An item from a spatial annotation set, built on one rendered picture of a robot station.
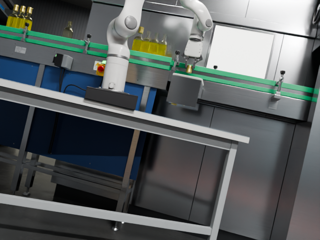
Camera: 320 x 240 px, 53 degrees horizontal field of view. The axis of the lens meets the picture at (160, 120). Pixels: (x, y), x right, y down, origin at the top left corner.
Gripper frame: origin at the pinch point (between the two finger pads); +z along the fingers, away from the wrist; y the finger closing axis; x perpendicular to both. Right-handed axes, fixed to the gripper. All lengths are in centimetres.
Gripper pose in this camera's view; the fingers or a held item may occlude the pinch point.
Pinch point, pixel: (190, 65)
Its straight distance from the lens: 200.5
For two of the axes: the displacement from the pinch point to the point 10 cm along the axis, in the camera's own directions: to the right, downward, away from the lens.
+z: -2.2, 9.8, -0.1
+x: -2.1, -0.6, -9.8
